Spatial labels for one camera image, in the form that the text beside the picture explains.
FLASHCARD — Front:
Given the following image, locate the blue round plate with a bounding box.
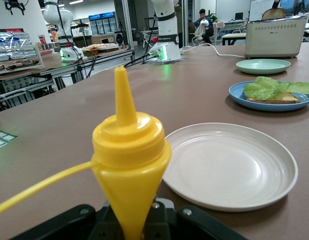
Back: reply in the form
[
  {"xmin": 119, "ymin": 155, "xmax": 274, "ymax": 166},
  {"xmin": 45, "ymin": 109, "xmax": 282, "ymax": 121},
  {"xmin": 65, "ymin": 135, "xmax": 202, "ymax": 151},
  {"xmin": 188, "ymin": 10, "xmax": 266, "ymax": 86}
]
[{"xmin": 228, "ymin": 80, "xmax": 309, "ymax": 113}]

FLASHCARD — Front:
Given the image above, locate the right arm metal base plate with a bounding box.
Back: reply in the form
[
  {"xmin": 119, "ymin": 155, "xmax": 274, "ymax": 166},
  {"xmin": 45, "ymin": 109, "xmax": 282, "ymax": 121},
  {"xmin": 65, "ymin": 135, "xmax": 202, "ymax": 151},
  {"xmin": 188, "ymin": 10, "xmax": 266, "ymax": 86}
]
[{"xmin": 0, "ymin": 127, "xmax": 18, "ymax": 151}]

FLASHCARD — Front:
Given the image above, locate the clear snack display shelf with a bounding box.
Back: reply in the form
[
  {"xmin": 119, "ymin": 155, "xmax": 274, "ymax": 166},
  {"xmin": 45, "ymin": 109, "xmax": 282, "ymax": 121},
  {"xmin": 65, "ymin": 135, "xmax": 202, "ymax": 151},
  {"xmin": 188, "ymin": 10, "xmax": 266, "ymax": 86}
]
[{"xmin": 0, "ymin": 28, "xmax": 45, "ymax": 76}]

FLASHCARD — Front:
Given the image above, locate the yellow squeeze bottle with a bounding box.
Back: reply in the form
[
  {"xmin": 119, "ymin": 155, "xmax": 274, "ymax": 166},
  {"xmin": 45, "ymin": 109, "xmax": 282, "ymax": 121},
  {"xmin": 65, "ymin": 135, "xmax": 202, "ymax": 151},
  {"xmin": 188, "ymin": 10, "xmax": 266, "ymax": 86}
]
[{"xmin": 0, "ymin": 66, "xmax": 173, "ymax": 240}]

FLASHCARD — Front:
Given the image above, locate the white toaster power cord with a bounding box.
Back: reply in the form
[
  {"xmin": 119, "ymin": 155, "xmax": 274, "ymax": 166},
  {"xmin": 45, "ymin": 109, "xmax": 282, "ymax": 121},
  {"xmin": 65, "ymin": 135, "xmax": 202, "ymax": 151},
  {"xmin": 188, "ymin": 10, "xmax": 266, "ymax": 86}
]
[{"xmin": 179, "ymin": 42, "xmax": 247, "ymax": 58}]

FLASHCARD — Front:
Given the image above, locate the silver two-slot toaster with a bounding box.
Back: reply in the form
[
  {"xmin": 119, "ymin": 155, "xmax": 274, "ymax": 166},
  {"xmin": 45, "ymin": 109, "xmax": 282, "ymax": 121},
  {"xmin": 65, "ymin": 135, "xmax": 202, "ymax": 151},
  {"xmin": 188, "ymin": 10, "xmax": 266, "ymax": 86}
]
[{"xmin": 244, "ymin": 15, "xmax": 308, "ymax": 60}]

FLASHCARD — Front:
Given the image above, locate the black hanging gripper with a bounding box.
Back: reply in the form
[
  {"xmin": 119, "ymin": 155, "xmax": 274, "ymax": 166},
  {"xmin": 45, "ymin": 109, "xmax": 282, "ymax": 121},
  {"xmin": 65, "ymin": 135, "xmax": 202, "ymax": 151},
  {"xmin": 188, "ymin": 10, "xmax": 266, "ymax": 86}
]
[{"xmin": 3, "ymin": 0, "xmax": 27, "ymax": 16}]

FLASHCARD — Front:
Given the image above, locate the seated person dark jacket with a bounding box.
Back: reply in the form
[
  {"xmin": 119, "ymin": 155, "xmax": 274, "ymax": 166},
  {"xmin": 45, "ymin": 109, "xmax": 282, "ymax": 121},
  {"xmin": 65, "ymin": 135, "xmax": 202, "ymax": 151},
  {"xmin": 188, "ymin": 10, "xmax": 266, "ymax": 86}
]
[{"xmin": 193, "ymin": 8, "xmax": 215, "ymax": 46}]

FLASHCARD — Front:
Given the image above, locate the food tray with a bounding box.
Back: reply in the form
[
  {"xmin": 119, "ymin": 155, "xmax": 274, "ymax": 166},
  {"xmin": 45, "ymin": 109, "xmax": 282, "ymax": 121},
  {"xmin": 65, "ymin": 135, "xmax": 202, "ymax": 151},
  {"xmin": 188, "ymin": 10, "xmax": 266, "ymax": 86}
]
[{"xmin": 80, "ymin": 42, "xmax": 119, "ymax": 54}]

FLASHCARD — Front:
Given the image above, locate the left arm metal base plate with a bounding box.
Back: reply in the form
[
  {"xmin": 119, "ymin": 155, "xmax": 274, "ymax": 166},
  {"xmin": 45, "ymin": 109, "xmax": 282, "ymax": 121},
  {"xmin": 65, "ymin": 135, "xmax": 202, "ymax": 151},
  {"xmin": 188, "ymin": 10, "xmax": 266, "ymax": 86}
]
[{"xmin": 141, "ymin": 57, "xmax": 188, "ymax": 65}]

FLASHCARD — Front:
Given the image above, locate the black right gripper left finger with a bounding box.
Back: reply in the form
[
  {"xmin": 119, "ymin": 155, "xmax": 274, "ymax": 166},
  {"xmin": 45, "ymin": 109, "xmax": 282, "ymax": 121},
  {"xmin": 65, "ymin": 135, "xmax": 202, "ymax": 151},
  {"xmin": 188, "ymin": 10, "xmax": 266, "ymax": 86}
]
[{"xmin": 11, "ymin": 203, "xmax": 125, "ymax": 240}]

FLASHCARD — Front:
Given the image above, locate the black base cable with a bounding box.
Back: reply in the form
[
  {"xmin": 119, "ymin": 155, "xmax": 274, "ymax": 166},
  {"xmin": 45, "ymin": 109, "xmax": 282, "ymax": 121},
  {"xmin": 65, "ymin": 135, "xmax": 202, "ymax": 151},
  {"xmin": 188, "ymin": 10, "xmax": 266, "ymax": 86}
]
[{"xmin": 123, "ymin": 51, "xmax": 155, "ymax": 68}]

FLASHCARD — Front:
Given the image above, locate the white office desk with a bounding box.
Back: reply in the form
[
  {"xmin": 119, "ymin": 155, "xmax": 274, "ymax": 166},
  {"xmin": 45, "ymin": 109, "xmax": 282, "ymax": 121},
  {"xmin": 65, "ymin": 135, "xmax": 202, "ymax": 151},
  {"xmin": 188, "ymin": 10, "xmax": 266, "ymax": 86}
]
[{"xmin": 221, "ymin": 32, "xmax": 247, "ymax": 46}]

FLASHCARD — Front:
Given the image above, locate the green lettuce leaf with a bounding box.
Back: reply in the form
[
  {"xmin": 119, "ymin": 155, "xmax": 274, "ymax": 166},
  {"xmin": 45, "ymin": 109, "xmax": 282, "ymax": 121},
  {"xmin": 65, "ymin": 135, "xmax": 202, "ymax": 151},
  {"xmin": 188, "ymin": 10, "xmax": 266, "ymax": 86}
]
[{"xmin": 243, "ymin": 76, "xmax": 309, "ymax": 101}]

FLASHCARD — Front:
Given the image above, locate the neighbouring aluminium frame table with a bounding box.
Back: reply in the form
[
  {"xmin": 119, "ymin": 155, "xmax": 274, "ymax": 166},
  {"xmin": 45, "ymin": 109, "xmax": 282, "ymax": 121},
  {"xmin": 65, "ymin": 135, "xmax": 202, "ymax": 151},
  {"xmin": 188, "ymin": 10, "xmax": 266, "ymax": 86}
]
[{"xmin": 0, "ymin": 48, "xmax": 135, "ymax": 106}]

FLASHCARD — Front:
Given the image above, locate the white whiteboard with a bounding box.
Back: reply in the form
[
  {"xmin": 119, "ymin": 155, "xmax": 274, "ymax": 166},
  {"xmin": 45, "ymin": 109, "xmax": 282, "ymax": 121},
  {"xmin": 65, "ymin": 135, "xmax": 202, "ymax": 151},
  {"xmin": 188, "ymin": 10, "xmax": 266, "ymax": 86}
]
[{"xmin": 248, "ymin": 0, "xmax": 279, "ymax": 22}]

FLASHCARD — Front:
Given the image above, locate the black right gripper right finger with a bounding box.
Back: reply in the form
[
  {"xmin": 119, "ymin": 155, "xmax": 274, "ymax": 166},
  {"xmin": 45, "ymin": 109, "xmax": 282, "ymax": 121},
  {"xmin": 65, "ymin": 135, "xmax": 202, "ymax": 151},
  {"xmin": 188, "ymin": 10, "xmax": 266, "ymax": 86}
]
[{"xmin": 144, "ymin": 197, "xmax": 248, "ymax": 240}]

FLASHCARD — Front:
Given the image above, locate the brown toast bread slice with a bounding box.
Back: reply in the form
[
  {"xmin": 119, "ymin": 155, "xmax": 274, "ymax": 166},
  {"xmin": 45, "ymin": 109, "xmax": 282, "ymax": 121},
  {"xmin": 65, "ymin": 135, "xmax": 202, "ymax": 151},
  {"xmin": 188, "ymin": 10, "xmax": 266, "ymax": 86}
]
[
  {"xmin": 261, "ymin": 7, "xmax": 287, "ymax": 20},
  {"xmin": 243, "ymin": 89, "xmax": 302, "ymax": 105}
]

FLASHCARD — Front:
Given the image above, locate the beige round plate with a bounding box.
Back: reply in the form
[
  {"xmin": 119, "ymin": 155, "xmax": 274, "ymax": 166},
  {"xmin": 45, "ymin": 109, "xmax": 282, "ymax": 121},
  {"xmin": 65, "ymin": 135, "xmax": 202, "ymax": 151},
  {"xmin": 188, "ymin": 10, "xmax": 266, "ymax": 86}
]
[{"xmin": 162, "ymin": 122, "xmax": 299, "ymax": 213}]

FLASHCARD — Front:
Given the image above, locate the mint green round plate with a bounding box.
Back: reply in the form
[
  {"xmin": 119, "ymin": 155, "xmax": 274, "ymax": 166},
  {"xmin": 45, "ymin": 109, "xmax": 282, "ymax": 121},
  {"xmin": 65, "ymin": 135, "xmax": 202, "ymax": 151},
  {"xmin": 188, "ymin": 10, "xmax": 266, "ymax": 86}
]
[{"xmin": 235, "ymin": 58, "xmax": 292, "ymax": 75}]

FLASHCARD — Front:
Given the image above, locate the glass door drink fridge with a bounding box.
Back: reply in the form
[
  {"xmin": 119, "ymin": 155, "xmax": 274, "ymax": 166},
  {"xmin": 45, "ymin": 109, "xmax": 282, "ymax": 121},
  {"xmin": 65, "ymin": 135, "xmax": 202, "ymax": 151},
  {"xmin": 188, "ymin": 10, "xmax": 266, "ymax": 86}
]
[{"xmin": 88, "ymin": 11, "xmax": 118, "ymax": 36}]

